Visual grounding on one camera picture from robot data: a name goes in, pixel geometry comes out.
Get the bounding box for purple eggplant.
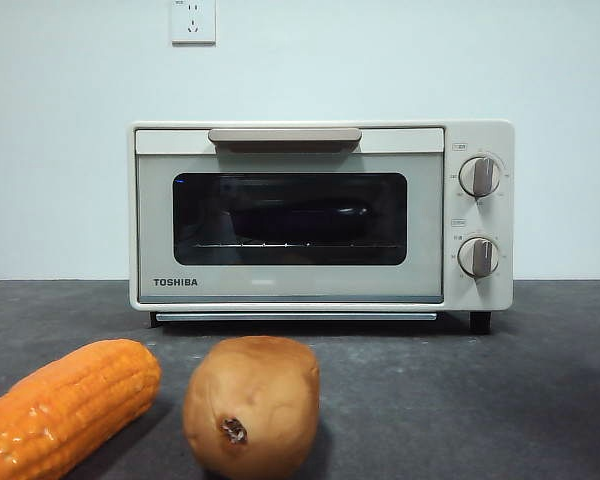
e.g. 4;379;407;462
229;202;374;241

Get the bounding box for cream oven knob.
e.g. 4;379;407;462
457;237;500;279
458;155;503;198

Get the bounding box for cream Toshiba toaster oven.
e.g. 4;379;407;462
128;118;515;335

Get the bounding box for brown potato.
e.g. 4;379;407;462
182;335;321;480

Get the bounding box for glass oven door with handle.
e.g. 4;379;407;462
134;127;445;305

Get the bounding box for metal wire oven rack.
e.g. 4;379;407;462
195;241;356;250

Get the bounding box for orange corn cob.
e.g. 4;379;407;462
0;338;163;480

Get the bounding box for white wall socket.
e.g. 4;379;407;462
171;0;217;47

